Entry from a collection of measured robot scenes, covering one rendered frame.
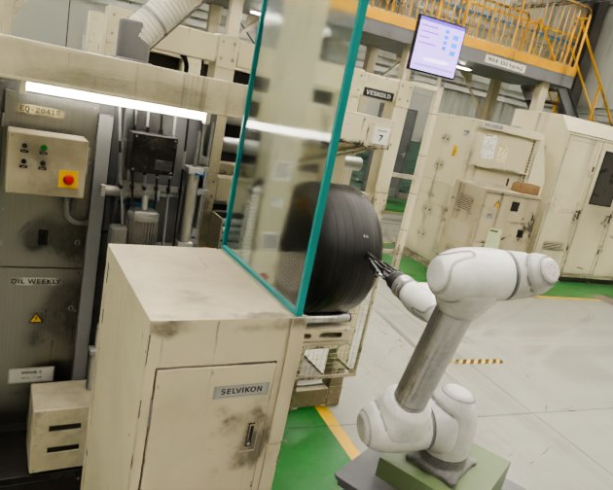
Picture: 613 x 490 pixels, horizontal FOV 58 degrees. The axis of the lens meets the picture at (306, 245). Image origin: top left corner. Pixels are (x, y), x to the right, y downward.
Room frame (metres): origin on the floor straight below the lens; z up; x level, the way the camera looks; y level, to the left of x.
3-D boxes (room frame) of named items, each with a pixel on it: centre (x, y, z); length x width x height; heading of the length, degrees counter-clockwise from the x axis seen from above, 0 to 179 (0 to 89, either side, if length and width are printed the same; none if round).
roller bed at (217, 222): (2.59, 0.36, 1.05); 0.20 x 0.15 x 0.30; 121
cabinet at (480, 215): (6.83, -2.16, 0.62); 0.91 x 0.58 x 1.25; 115
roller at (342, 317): (2.26, -0.11, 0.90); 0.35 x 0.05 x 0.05; 121
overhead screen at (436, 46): (6.29, -0.93, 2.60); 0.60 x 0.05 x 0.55; 115
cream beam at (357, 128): (2.70, 0.02, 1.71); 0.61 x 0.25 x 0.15; 121
